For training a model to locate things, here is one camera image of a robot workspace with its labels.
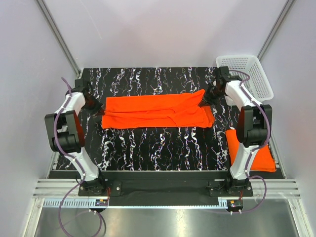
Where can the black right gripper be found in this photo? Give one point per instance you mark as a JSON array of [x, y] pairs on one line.
[[213, 101]]

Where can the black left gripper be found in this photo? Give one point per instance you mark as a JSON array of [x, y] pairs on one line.
[[98, 109]]

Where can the orange t-shirt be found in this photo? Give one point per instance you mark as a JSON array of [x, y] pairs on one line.
[[263, 160], [169, 110]]

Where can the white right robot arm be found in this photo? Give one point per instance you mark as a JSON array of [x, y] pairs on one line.
[[253, 127]]

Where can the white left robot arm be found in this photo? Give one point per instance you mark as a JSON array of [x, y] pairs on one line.
[[66, 136]]

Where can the white plastic mesh basket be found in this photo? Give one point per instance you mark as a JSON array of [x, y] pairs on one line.
[[248, 68]]

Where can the folded orange t-shirt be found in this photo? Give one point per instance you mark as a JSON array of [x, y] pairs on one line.
[[263, 160]]

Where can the white slotted cable duct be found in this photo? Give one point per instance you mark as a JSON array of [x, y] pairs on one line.
[[76, 203]]

